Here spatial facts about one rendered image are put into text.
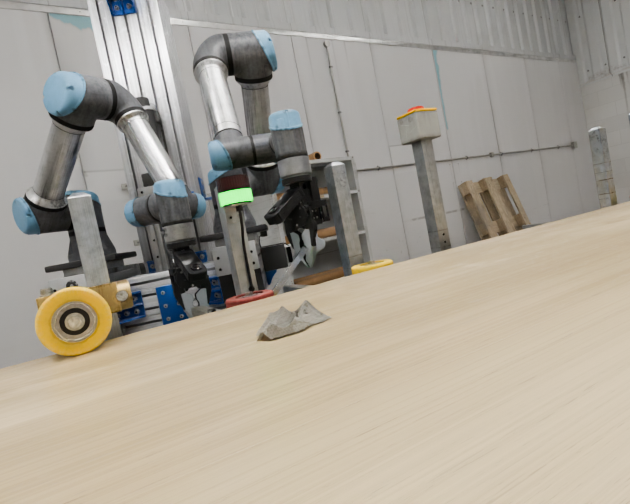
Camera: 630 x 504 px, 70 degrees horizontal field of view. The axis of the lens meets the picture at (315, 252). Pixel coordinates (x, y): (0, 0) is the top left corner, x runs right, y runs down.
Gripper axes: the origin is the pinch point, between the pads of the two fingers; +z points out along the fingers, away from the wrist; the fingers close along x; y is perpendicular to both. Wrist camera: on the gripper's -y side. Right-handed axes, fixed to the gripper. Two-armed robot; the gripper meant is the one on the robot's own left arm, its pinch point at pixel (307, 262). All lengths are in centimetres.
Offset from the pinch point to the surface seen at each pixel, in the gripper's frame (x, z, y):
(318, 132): 202, -96, 265
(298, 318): -42, 0, -47
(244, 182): -10.6, -18.1, -23.0
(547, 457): -67, 1, -61
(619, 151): 33, -30, 786
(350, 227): -13.4, -6.2, 1.3
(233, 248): -4.3, -6.9, -23.5
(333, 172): -12.9, -18.4, -0.1
